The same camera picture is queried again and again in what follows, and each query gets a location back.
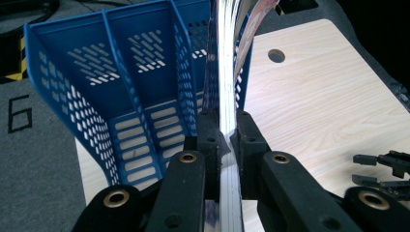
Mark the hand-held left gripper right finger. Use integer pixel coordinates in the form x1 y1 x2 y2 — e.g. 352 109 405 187
229 109 273 201

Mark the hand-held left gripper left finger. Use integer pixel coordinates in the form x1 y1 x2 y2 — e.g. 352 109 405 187
184 108 232 202

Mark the blue plastic file rack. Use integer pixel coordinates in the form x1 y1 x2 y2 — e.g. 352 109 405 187
23 0 254 195

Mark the black metal stand foot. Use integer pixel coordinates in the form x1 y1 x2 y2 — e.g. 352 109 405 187
275 0 321 16

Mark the yellow black hazard tape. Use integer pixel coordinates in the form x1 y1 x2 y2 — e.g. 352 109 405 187
4 36 27 82

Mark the black cable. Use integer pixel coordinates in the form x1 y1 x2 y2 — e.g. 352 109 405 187
0 0 61 37

